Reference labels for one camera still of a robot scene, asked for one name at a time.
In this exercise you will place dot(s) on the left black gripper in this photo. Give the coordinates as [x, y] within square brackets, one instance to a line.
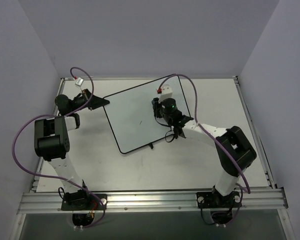
[89, 100]

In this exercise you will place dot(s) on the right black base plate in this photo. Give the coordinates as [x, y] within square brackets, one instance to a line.
[214, 200]

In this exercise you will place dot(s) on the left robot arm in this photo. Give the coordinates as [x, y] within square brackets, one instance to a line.
[52, 142]

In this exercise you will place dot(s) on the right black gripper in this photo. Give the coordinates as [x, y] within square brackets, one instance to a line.
[155, 108]

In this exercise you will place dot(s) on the aluminium front rail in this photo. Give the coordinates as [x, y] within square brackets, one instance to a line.
[153, 201]

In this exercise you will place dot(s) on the white whiteboard black frame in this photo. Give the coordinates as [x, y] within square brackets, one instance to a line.
[131, 117]

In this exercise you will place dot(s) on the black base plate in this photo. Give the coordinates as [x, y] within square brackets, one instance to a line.
[214, 200]
[81, 201]

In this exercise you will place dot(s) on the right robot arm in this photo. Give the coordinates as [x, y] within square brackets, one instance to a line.
[234, 150]

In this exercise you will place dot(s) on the back aluminium rail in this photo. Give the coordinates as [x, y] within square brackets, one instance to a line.
[112, 78]

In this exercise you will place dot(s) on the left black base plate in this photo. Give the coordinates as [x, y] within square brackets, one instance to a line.
[81, 201]

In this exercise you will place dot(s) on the right aluminium side rail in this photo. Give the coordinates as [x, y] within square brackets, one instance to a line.
[256, 137]

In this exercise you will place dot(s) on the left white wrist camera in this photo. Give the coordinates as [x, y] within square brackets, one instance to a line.
[78, 82]

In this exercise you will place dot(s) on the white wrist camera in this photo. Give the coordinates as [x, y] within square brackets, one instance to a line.
[78, 82]
[165, 92]

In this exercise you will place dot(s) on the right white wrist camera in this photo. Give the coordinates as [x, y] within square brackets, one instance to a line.
[165, 92]

